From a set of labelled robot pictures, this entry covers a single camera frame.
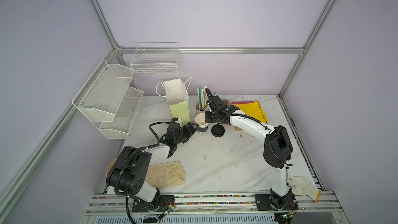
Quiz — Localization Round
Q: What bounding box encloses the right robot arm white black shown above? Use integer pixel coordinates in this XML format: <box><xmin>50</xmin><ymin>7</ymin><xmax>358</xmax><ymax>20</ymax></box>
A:
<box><xmin>205</xmin><ymin>88</ymin><xmax>293</xmax><ymax>210</ymax></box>

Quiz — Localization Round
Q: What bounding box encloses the yellow napkin stack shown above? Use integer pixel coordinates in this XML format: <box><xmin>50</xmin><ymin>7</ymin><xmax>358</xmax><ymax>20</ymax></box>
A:
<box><xmin>231</xmin><ymin>101</ymin><xmax>268</xmax><ymax>124</ymax></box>

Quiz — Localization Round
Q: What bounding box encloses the cream leather work glove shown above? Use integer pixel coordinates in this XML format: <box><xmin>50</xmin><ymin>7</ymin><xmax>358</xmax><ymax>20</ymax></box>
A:
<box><xmin>145</xmin><ymin>161</ymin><xmax>187</xmax><ymax>190</ymax></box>

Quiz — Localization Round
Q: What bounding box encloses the black paper coffee cup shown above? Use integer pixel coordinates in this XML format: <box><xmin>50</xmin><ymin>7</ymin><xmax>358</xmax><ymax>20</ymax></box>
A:
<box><xmin>195</xmin><ymin>113</ymin><xmax>208</xmax><ymax>134</ymax></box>

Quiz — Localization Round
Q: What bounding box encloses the white wrapped straw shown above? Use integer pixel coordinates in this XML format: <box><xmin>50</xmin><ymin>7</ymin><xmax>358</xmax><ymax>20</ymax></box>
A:
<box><xmin>201</xmin><ymin>86</ymin><xmax>207</xmax><ymax>111</ymax></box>

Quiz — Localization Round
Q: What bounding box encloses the white wire basket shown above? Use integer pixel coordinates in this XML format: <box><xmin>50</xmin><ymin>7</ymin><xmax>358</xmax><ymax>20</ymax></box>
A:
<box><xmin>130</xmin><ymin>42</ymin><xmax>180</xmax><ymax>76</ymax></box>

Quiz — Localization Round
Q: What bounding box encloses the green wrapped straw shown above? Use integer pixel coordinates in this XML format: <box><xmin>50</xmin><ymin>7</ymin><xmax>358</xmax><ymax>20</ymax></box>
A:
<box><xmin>198</xmin><ymin>87</ymin><xmax>202</xmax><ymax>110</ymax></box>

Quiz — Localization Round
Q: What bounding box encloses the white mesh shelf upper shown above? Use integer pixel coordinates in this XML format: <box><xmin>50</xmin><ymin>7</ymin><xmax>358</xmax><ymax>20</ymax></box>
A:
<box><xmin>72</xmin><ymin>60</ymin><xmax>135</xmax><ymax>122</ymax></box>

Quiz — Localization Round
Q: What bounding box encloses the pink straw holder cup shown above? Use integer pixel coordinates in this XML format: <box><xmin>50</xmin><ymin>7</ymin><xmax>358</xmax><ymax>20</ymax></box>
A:
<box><xmin>195</xmin><ymin>102</ymin><xmax>209</xmax><ymax>115</ymax></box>

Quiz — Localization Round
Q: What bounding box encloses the brown bowl with green bits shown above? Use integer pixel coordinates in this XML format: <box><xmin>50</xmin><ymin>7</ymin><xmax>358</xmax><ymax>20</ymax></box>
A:
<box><xmin>106</xmin><ymin>159</ymin><xmax>117</xmax><ymax>176</ymax></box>

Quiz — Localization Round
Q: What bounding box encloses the green paper takeout bag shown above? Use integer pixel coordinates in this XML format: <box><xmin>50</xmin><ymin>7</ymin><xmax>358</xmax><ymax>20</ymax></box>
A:
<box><xmin>155</xmin><ymin>77</ymin><xmax>192</xmax><ymax>126</ymax></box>

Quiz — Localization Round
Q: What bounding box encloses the aluminium mounting rail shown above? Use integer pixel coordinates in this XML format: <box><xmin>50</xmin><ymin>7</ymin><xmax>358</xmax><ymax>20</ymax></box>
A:
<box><xmin>86</xmin><ymin>191</ymin><xmax>343</xmax><ymax>216</ymax></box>

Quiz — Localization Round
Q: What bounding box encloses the white mesh shelf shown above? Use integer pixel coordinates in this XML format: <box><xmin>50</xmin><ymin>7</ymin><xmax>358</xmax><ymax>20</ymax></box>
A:
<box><xmin>72</xmin><ymin>60</ymin><xmax>135</xmax><ymax>122</ymax></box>
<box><xmin>98</xmin><ymin>87</ymin><xmax>144</xmax><ymax>140</ymax></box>

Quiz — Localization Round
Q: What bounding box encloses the white mesh shelf lower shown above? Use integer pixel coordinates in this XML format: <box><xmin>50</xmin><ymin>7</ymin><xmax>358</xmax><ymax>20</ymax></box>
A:
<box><xmin>98</xmin><ymin>87</ymin><xmax>144</xmax><ymax>140</ymax></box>

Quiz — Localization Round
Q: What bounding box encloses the white cloth glove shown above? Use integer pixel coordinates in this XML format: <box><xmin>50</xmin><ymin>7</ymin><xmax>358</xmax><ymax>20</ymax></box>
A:
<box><xmin>288</xmin><ymin>176</ymin><xmax>321</xmax><ymax>202</ymax></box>

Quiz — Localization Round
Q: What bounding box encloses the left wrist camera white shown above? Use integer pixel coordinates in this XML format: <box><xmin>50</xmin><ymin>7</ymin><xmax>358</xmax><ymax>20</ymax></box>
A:
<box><xmin>171</xmin><ymin>118</ymin><xmax>182</xmax><ymax>127</ymax></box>

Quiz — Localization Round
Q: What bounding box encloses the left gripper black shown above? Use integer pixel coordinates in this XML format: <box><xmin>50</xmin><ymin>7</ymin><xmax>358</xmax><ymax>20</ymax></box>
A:
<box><xmin>175</xmin><ymin>122</ymin><xmax>198</xmax><ymax>145</ymax></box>

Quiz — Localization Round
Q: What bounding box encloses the black plastic cup lid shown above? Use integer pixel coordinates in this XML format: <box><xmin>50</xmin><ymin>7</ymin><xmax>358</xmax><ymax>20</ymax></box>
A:
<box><xmin>211</xmin><ymin>124</ymin><xmax>225</xmax><ymax>138</ymax></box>

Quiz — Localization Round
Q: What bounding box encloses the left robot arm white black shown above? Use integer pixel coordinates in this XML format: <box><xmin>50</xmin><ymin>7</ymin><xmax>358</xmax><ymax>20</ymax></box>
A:
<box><xmin>106</xmin><ymin>118</ymin><xmax>199</xmax><ymax>212</ymax></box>

